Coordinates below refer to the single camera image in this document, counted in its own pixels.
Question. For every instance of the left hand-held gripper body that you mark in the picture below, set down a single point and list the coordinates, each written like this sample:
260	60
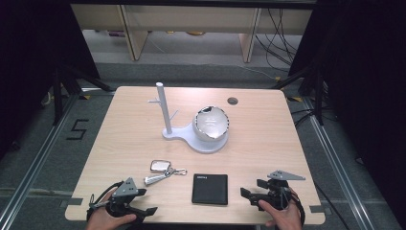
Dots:
125	191

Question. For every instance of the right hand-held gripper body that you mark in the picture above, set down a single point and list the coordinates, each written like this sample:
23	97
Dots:
278	191

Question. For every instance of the person's right hand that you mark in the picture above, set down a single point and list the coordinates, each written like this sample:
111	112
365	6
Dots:
282	218

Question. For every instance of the person's left hand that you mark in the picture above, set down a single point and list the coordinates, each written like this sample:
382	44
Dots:
108	221

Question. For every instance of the black leather wallet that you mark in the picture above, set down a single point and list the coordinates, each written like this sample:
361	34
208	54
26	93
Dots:
210	189

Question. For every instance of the silver crumpled bowl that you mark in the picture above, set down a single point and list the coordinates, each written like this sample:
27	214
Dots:
212	124

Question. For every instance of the black metal stand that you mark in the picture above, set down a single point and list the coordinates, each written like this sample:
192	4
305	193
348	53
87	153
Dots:
318	96
58	96

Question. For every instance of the black curtain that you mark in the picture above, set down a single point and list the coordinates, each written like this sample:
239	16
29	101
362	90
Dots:
35	57
367	80

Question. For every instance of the beige wooden desk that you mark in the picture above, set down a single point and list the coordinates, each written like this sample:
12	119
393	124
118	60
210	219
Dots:
191	19

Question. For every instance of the aluminium floor rail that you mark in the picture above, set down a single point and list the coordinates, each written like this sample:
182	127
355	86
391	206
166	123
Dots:
338	166
38	159

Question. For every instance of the white stand with post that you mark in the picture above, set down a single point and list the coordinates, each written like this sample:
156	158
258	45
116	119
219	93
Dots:
204	146

